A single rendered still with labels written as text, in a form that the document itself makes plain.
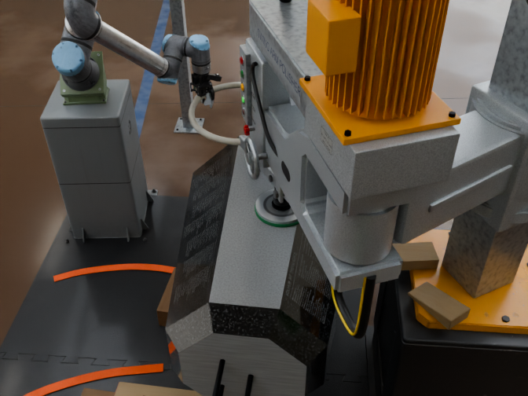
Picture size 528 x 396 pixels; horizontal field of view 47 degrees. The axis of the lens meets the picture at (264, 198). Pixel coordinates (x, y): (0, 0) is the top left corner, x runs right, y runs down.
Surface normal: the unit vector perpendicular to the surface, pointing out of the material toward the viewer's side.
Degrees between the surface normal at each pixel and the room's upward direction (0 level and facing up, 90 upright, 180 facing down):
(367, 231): 90
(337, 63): 90
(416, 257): 0
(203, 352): 90
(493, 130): 0
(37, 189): 0
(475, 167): 90
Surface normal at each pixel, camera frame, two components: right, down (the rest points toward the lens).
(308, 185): 0.29, 0.61
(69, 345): 0.00, -0.77
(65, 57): 0.04, 0.01
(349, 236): -0.43, 0.58
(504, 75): -0.90, 0.28
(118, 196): 0.03, 0.64
